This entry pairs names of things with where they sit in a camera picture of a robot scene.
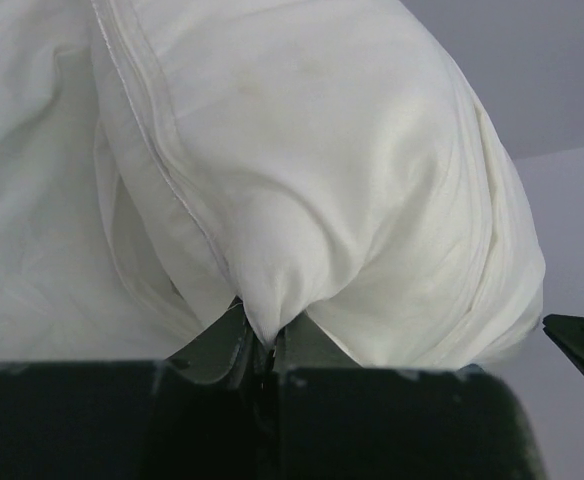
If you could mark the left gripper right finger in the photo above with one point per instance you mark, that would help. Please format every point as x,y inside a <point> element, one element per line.
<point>337,420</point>

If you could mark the white pillow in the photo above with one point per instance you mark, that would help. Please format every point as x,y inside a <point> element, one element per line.
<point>326,158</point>

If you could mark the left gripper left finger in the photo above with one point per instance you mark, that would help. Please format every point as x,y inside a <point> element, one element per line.
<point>189,416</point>

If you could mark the blue white plush pillowcase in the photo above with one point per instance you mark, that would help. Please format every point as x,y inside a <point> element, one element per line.
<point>82,275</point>

